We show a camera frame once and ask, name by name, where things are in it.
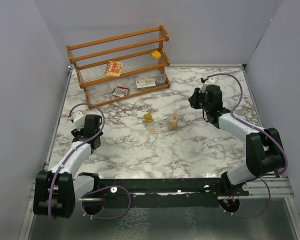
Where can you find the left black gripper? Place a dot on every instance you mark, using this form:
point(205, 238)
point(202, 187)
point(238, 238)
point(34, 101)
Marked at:
point(76, 132)

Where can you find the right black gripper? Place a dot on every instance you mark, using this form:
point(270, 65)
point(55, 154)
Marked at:
point(193, 99)

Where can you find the clear pill bottle gold lid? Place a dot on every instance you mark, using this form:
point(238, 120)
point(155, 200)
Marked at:
point(173, 122)

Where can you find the yellow weekly pill organizer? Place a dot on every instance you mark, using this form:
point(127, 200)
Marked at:
point(150, 124)

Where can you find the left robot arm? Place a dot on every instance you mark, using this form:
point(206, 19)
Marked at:
point(56, 191)

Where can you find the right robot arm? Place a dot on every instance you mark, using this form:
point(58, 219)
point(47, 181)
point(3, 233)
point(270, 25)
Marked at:
point(264, 151)

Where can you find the clear round pin jar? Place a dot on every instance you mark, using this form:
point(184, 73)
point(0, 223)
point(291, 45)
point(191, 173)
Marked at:
point(160, 80)

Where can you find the red white staples packet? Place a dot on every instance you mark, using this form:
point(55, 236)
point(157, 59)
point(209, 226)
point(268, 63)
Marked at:
point(120, 91)

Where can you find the white green stapler box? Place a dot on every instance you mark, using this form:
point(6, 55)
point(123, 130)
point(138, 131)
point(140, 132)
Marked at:
point(145, 84)

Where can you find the wooden three-tier shelf rack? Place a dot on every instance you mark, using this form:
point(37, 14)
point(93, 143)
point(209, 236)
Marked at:
point(136, 59)

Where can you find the orange spiral notebook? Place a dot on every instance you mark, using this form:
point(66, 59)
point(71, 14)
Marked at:
point(113, 69)

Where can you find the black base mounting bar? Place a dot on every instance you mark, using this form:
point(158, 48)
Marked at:
point(158, 193)

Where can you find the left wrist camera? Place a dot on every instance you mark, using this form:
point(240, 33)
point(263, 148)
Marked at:
point(78, 119)

